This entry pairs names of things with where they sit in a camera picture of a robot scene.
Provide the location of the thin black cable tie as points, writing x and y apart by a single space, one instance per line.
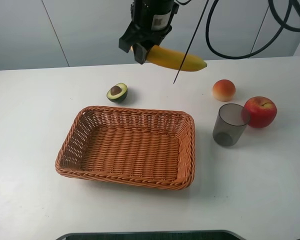
191 40

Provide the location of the halved avocado with pit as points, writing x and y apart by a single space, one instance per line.
118 93

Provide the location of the brown wicker basket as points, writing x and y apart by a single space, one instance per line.
148 148

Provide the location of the orange bread bun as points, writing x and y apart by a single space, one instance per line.
223 90

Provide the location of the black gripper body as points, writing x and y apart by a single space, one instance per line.
151 20

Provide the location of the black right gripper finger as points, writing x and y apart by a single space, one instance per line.
126 42

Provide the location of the yellow banana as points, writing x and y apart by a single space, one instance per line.
172 59

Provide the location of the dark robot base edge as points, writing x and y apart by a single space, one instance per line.
155 235

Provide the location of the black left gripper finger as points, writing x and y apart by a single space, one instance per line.
140 51

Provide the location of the grey translucent plastic cup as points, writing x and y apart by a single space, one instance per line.
231 121

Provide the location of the red apple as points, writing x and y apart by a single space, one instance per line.
262 111

